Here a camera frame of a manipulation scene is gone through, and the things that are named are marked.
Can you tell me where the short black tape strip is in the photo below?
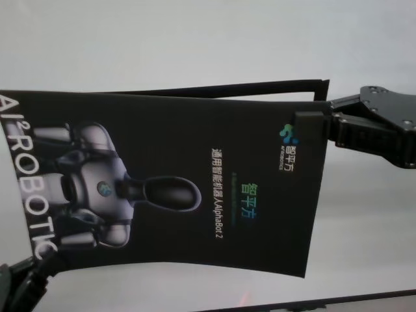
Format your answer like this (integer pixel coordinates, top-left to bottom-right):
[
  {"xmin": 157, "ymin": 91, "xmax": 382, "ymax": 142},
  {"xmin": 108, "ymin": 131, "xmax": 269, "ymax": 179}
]
[{"xmin": 313, "ymin": 79, "xmax": 330, "ymax": 103}]

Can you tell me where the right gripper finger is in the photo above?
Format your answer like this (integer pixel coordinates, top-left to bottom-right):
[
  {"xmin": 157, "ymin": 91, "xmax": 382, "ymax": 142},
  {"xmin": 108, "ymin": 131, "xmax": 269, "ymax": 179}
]
[
  {"xmin": 293, "ymin": 110, "xmax": 406, "ymax": 157},
  {"xmin": 328, "ymin": 93, "xmax": 364, "ymax": 114}
]

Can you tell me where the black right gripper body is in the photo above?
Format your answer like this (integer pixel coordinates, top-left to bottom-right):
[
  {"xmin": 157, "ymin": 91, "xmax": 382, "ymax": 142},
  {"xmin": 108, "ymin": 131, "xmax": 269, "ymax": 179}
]
[{"xmin": 358, "ymin": 84, "xmax": 416, "ymax": 170}]

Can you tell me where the black robot poster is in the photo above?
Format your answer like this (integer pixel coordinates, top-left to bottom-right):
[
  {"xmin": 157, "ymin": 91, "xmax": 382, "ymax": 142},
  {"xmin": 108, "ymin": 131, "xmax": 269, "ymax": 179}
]
[{"xmin": 0, "ymin": 88, "xmax": 332, "ymax": 280}]

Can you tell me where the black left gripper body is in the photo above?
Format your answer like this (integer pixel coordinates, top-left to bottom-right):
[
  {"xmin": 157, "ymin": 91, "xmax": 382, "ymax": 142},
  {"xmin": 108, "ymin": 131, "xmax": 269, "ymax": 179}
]
[{"xmin": 0, "ymin": 262, "xmax": 33, "ymax": 312}]

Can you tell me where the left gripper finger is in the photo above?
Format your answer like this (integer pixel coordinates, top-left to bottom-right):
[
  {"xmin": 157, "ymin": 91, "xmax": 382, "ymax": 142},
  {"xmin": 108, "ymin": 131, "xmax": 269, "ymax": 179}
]
[
  {"xmin": 8, "ymin": 256, "xmax": 40, "ymax": 287},
  {"xmin": 30, "ymin": 259, "xmax": 66, "ymax": 294}
]

